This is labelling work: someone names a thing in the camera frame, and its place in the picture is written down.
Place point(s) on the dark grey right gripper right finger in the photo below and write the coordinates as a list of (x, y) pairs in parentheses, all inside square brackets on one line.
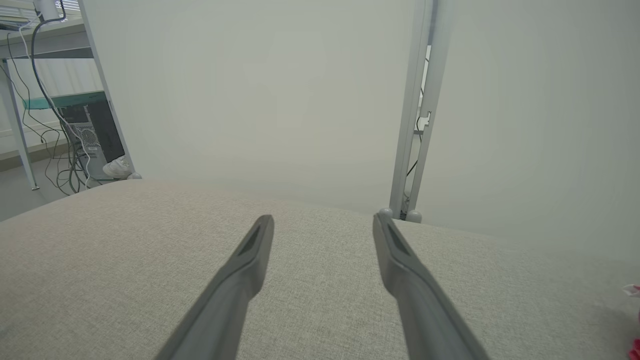
[(420, 310)]

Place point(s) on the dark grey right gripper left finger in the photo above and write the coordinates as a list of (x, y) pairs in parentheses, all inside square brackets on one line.
[(225, 300)]

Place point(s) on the red Bulls 23 jersey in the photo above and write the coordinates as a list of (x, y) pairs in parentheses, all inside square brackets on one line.
[(636, 350)]

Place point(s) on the white shoe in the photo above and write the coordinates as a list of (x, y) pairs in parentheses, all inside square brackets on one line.
[(117, 167)]

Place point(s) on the black computer tower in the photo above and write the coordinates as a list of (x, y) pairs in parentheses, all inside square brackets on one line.
[(107, 135)]

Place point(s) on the teal edged shelf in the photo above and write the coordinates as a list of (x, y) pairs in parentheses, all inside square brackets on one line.
[(60, 101)]

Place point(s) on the white plastic device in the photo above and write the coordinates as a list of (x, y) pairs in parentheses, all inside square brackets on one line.
[(49, 7)]

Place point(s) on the grey partition joint post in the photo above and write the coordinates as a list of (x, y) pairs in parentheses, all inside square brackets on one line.
[(412, 100)]

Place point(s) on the grey partition end frame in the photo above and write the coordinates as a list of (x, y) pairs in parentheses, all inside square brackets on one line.
[(102, 75)]

